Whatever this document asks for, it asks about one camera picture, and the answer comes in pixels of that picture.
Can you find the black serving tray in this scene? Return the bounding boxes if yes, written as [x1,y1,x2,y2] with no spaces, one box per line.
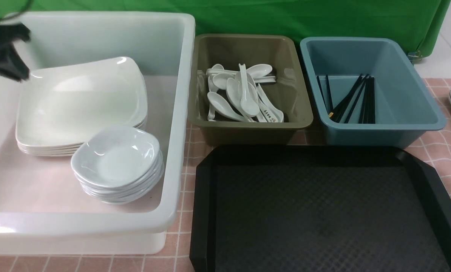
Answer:
[189,145,451,272]

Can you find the olive green plastic bin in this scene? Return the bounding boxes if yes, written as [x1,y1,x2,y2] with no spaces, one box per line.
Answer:
[188,34,314,146]

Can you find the green cloth backdrop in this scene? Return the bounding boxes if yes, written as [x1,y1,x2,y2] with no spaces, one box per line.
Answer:
[0,0,451,59]

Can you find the black chopsticks in blue bin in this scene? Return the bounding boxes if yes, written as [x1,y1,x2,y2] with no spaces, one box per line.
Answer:
[328,74,375,124]

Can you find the pink checkered tablecloth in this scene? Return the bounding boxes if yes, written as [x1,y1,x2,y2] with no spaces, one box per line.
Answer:
[0,79,451,272]

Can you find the small white bowl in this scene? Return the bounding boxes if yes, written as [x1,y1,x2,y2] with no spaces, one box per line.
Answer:
[71,126,160,189]

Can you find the large white square plate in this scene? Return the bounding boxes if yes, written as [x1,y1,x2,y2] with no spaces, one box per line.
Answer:
[15,57,148,148]

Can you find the stack of small white bowls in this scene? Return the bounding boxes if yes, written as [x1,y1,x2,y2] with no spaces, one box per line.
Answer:
[74,151,165,205]

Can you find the stack of white square plates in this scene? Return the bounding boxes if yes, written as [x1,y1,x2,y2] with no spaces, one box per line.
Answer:
[15,114,148,156]

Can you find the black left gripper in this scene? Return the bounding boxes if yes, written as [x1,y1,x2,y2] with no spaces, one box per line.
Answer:
[0,23,31,82]

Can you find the large white plastic bin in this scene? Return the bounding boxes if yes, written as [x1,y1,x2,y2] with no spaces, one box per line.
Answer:
[0,11,196,255]

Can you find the pile of white spoons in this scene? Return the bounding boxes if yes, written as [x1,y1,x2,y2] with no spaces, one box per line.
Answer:
[198,63,285,123]

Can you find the white ceramic spoon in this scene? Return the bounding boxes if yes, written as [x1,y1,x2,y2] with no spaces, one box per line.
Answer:
[239,64,259,117]

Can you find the black chopstick pair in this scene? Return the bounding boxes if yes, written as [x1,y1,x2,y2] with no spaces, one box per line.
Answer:
[316,75,333,119]

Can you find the blue plastic bin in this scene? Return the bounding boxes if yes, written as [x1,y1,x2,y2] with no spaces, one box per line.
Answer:
[300,37,446,148]

